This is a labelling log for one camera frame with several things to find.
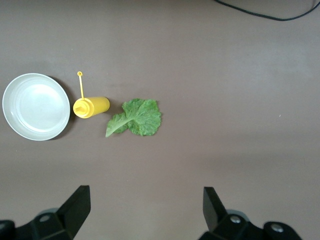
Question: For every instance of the yellow mustard squeeze bottle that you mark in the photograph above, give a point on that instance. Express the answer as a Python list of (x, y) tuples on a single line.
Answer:
[(97, 106)]

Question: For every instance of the green lettuce leaf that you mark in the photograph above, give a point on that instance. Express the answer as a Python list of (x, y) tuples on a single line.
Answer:
[(143, 117)]

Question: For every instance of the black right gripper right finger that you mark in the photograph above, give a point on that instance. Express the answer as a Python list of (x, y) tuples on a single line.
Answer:
[(225, 227)]

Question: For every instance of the beige round plate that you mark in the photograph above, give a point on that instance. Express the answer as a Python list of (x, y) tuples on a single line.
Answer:
[(36, 107)]

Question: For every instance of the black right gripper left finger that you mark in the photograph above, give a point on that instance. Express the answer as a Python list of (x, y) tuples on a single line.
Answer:
[(62, 225)]

